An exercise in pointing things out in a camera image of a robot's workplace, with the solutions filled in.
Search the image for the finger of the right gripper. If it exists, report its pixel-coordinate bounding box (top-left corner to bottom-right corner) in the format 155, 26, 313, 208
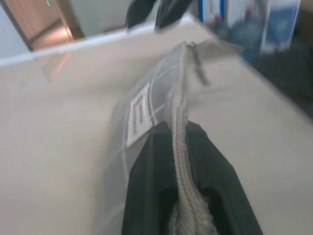
154, 0, 194, 31
126, 0, 157, 27

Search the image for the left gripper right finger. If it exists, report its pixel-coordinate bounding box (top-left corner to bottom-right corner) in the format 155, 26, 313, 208
187, 123, 264, 235

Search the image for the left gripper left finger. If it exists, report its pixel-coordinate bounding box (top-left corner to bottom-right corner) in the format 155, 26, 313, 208
121, 121, 180, 235

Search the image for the grey checked pencil pouch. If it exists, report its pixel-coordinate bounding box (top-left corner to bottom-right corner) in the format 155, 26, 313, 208
97, 41, 215, 235

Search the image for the blue water jug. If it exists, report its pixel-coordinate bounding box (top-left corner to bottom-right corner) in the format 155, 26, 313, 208
229, 14, 264, 59

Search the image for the brown wooden door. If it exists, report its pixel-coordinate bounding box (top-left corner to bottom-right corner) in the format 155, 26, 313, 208
0, 0, 85, 51

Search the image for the beige table mat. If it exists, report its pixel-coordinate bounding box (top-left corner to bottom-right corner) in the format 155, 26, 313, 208
0, 12, 313, 235

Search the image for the blue white box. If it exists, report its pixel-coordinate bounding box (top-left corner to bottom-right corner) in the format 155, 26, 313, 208
260, 0, 301, 53

